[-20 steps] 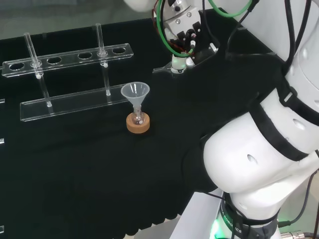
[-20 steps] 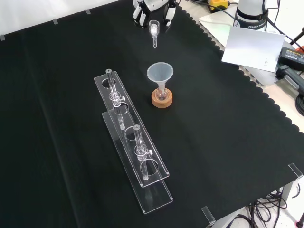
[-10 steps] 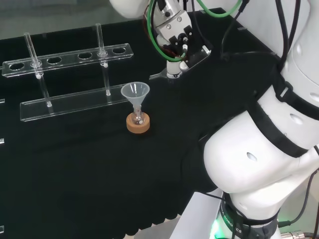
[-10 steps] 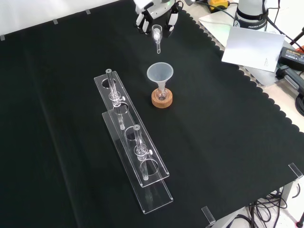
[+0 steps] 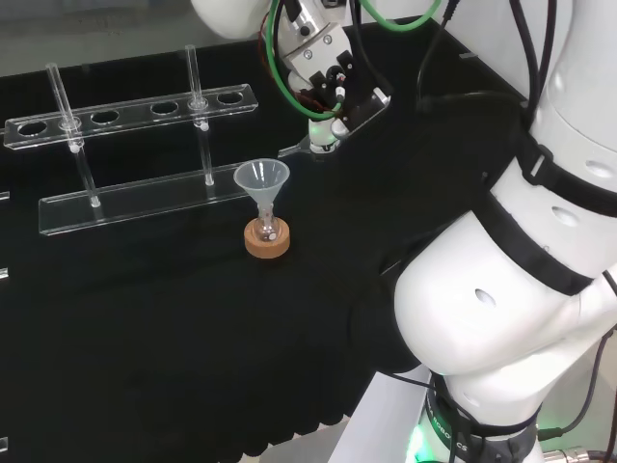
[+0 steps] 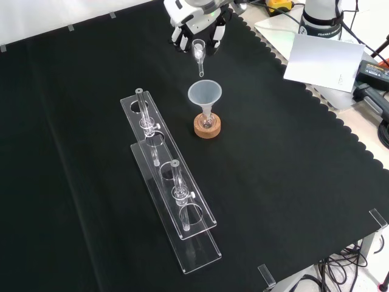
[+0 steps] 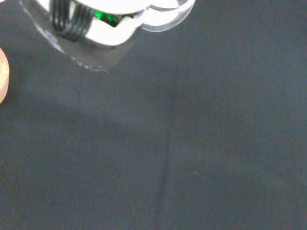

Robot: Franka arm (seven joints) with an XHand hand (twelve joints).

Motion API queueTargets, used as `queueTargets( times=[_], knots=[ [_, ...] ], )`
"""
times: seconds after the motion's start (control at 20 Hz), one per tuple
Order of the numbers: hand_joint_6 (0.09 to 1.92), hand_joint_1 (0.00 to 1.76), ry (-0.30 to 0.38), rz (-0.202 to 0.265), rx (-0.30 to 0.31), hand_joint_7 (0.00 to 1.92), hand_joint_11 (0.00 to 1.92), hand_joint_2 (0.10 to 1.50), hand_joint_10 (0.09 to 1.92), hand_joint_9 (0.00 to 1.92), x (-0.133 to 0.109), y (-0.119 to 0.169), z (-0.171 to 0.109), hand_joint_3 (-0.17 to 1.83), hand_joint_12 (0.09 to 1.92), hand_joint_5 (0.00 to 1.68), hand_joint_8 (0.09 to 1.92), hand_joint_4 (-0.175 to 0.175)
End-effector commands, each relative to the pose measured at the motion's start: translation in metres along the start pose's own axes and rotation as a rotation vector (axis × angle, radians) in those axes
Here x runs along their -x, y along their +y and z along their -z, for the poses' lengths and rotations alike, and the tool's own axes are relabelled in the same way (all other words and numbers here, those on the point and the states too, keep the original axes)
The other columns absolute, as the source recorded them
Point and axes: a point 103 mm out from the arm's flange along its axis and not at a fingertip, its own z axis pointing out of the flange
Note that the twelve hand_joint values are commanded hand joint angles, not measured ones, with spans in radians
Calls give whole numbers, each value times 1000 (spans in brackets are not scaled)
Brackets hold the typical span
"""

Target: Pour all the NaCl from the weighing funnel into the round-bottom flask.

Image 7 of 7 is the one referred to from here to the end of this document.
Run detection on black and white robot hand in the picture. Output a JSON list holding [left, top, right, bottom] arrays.
[[35, 0, 155, 46]]

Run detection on black bench cloth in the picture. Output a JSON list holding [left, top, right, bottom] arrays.
[[0, 0, 307, 230]]

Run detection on cork flask ring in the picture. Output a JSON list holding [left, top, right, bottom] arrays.
[[0, 47, 11, 105]]

